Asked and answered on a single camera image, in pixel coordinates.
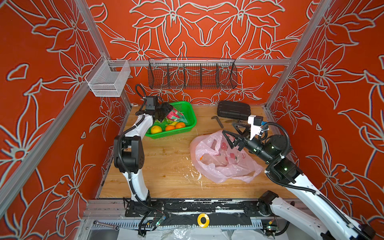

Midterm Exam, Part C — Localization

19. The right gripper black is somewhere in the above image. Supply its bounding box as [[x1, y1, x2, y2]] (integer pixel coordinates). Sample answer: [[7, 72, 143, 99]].
[[224, 121, 278, 166]]

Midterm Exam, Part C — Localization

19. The red dragon fruit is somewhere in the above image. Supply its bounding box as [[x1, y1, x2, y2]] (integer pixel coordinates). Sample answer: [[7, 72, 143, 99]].
[[166, 108, 188, 126]]

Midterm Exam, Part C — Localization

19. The yellow apple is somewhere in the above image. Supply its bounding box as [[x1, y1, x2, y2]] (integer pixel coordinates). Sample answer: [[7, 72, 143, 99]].
[[151, 126, 163, 135]]

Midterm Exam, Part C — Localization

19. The pink plastic bag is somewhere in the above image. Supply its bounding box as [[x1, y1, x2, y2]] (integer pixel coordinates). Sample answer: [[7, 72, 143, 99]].
[[190, 130, 264, 183]]

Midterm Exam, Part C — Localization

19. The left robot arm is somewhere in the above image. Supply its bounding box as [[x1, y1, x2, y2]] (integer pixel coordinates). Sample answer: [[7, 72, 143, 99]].
[[114, 84, 174, 210]]

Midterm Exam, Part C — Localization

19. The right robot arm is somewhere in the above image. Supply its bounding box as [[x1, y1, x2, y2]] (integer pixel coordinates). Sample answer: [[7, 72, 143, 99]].
[[222, 122, 376, 240]]

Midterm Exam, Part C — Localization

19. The green plastic basket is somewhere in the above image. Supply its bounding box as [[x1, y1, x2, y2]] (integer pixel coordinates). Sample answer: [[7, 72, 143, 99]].
[[145, 101, 197, 139]]

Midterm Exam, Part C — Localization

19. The black tool case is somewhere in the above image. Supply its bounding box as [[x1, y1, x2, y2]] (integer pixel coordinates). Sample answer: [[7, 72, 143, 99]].
[[217, 101, 251, 121]]

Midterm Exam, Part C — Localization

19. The black hex key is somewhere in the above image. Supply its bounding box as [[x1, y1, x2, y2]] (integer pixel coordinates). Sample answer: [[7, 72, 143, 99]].
[[211, 116, 224, 129]]

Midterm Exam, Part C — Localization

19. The yellow tape roll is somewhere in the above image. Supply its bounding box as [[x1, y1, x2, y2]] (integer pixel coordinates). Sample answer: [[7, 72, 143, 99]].
[[197, 213, 210, 229]]

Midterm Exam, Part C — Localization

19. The silver wrench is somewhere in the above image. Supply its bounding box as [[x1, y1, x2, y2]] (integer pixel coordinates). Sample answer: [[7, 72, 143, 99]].
[[93, 220, 120, 231]]

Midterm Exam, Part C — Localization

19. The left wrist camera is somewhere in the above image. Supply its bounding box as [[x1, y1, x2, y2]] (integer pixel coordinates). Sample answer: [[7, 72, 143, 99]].
[[146, 96, 160, 111]]

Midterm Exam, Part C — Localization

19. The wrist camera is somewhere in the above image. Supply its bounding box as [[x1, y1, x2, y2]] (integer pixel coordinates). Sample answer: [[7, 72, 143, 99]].
[[248, 115, 264, 140], [146, 96, 160, 111]]

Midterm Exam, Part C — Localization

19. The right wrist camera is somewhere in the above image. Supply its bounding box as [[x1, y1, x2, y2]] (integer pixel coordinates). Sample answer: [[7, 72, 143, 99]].
[[248, 115, 264, 140]]

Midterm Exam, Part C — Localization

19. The black wire wall basket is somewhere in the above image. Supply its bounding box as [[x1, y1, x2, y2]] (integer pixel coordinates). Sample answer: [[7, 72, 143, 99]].
[[148, 57, 239, 90]]

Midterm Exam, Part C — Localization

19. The white mesh wall basket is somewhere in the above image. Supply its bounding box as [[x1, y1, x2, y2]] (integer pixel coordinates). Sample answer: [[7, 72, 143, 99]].
[[85, 59, 131, 98]]

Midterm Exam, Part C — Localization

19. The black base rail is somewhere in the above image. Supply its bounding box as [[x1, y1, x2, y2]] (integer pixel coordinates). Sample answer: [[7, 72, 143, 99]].
[[123, 198, 274, 217]]

